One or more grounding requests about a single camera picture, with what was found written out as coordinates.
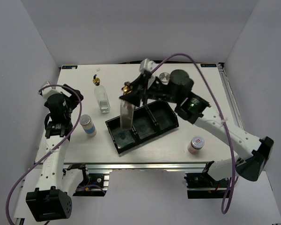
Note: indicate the blue-label silver-lid jar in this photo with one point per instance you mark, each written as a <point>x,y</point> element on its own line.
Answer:
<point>88,125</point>

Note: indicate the blue logo sticker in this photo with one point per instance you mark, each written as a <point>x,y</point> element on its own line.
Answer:
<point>69,67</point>
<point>208,65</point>

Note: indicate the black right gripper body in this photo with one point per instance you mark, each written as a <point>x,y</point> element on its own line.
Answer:
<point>158,91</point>

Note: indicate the black three-compartment tray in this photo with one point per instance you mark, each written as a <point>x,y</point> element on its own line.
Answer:
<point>149,122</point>

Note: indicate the aluminium front rail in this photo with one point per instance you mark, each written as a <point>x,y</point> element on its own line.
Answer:
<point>145,166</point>

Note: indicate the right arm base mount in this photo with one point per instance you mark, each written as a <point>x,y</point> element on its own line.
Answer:
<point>203,186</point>

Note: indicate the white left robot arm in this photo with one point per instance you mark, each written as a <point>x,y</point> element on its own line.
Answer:
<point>51,199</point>

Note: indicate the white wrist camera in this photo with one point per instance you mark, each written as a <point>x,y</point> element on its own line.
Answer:
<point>147,65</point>
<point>47,90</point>

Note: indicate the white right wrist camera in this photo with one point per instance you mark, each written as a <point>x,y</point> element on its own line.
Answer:
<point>147,65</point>

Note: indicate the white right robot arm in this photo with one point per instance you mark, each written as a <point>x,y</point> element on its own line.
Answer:
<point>252,152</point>

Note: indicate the right blue logo sticker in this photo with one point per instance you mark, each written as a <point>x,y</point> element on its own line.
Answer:
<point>208,65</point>

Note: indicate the aluminium right side rail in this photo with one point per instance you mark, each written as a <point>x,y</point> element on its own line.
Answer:
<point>230,96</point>

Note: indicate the clear shaker with steel lid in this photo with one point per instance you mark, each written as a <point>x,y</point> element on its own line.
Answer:
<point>164,77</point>

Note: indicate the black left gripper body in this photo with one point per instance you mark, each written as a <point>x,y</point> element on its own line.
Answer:
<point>73,100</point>

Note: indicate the aluminium rail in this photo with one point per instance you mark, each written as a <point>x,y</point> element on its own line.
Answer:
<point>230,96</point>
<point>145,166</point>

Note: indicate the clear glass oil bottle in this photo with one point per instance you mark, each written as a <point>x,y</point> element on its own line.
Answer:
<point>101,95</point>

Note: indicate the spice jar with red label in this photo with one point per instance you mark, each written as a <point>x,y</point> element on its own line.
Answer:
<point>196,143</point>

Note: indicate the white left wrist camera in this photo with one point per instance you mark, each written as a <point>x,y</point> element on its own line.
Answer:
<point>47,90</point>

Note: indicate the glass bottle with brown residue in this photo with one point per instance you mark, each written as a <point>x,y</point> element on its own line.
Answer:
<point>126,115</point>

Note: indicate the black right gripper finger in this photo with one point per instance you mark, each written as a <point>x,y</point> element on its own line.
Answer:
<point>133,97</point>
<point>139,85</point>

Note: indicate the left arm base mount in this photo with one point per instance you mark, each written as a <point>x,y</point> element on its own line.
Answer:
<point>92,184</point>

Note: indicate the left blue logo sticker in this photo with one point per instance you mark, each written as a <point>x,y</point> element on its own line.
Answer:
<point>69,67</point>

